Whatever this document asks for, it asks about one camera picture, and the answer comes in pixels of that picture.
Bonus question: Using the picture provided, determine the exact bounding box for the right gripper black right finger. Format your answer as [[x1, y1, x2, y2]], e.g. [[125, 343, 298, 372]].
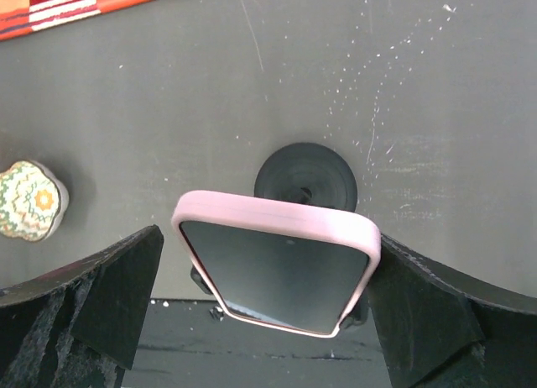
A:
[[368, 235, 536, 387]]

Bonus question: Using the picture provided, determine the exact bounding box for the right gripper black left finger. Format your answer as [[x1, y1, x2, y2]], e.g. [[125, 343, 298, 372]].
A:
[[1, 225, 164, 387]]

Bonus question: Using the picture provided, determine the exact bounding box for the black phone pink case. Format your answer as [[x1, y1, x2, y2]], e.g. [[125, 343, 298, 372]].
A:
[[171, 191, 381, 338]]

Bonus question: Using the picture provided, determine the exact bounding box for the black phone stand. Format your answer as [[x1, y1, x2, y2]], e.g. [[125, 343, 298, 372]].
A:
[[180, 143, 368, 334]]

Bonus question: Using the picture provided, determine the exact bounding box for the colourful patchwork placemat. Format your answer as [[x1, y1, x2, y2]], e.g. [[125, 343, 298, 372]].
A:
[[1, 0, 153, 40]]

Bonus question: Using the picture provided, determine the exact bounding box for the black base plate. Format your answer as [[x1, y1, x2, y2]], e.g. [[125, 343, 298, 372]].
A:
[[123, 299, 390, 388]]

